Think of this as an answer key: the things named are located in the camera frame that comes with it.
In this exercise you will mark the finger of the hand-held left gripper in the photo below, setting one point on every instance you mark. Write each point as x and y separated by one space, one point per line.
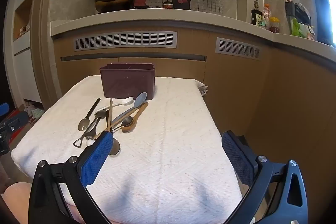
4 109
17 121

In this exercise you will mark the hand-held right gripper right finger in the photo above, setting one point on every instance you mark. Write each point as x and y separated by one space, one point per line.
236 158

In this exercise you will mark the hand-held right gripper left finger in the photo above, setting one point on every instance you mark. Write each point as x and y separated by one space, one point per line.
95 161

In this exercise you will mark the wooden chopstick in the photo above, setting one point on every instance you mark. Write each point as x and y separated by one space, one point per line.
110 113
99 135

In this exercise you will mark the brown plastic utensil holder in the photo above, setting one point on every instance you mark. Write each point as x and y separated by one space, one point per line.
126 82

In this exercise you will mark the small white ball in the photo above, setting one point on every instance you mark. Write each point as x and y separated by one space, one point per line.
89 143

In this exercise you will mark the cloth pile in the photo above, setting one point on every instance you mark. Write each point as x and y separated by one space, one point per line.
35 113

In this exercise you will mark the black round spoon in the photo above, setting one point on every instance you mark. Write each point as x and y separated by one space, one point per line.
116 149

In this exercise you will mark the metal fork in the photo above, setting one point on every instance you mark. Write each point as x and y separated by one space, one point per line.
90 134

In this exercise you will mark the shovel-shaped metal spoon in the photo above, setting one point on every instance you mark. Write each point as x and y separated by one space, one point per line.
89 129

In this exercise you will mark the white cupboard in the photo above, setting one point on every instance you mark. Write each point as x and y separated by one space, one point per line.
25 69

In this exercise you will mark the wooden spoon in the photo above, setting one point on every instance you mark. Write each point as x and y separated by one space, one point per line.
128 127

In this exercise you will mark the small metal spoon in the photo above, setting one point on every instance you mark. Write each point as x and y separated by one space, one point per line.
127 121

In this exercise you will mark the person's leg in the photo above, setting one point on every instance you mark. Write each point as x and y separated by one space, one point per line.
15 197

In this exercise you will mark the white plastic spoon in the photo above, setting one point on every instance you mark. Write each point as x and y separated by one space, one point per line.
126 101

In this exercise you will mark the wooden base cabinet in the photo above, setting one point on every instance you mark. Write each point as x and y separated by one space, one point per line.
236 87

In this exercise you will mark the white textured towel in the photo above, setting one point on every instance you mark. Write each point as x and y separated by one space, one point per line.
162 134

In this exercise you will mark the grey-blue spoon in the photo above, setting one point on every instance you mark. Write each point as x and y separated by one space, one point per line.
140 99

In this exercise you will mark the short grey vent grille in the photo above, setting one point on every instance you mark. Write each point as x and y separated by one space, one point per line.
237 48

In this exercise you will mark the long grey vent grille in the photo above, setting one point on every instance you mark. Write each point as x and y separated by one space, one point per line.
126 40

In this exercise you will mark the jar with yellow lid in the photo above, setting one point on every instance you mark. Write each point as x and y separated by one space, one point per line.
274 26

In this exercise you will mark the green spray bottle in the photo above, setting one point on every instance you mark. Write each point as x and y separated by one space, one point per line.
296 28

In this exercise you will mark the beige kitchen counter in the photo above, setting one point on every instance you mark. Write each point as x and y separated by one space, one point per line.
131 18

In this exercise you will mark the clear bottle orange cap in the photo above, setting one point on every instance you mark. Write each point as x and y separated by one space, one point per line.
266 14

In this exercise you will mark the black utensil caddy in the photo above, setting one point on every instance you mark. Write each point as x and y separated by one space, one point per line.
291 8

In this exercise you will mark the red jar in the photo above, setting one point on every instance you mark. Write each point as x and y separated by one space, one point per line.
168 5

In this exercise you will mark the window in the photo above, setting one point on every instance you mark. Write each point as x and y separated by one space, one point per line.
329 3

